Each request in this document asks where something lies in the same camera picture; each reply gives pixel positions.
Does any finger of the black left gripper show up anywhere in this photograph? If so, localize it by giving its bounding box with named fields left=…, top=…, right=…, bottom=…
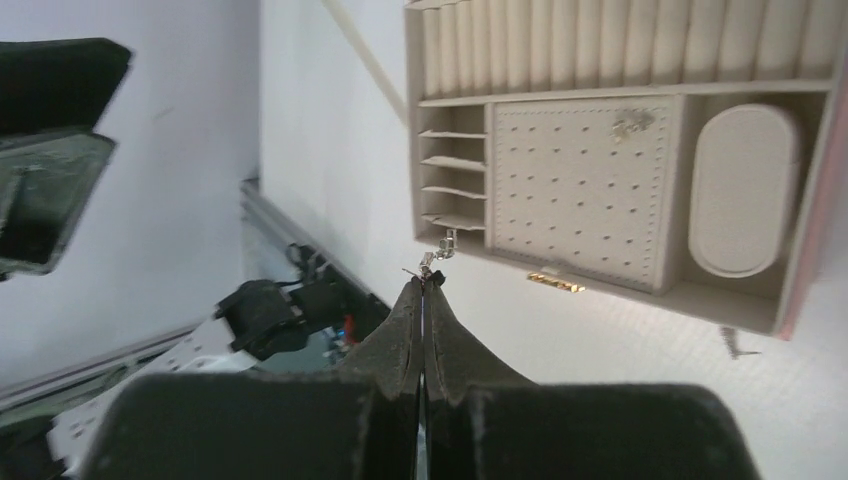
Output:
left=1, top=38, right=132, bottom=280

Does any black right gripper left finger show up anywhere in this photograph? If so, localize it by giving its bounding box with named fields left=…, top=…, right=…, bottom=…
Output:
left=80, top=279, right=423, bottom=479

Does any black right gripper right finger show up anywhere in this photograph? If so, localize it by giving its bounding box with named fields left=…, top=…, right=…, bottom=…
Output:
left=422, top=279, right=760, bottom=479

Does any small silver stud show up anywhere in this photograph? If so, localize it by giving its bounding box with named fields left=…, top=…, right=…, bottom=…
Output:
left=403, top=228, right=458, bottom=282

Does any small silver earring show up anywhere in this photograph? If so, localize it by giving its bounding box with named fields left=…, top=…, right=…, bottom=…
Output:
left=610, top=110, right=655, bottom=144
left=719, top=326, right=761, bottom=360

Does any pink jewelry box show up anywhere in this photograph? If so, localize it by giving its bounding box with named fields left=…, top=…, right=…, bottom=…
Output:
left=394, top=1, right=847, bottom=339

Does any beige oval watch pillow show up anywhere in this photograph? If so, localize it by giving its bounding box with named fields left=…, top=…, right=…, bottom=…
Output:
left=688, top=103, right=801, bottom=279

